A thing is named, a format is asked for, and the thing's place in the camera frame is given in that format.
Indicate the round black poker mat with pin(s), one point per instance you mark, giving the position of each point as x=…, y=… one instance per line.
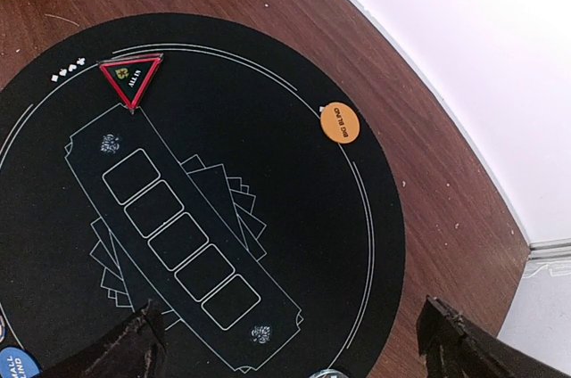
x=271, y=250

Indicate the red triangular all-in marker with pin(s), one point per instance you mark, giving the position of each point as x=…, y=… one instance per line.
x=130, y=76

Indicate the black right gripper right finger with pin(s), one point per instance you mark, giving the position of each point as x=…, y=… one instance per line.
x=454, y=346

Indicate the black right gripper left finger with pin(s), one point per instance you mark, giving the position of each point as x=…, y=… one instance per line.
x=134, y=348

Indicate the blue small blind button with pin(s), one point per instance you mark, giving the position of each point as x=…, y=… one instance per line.
x=17, y=363

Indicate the black white dealer button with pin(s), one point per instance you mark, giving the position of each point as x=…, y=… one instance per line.
x=328, y=373

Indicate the orange big blind button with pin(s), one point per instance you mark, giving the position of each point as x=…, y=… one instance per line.
x=339, y=122

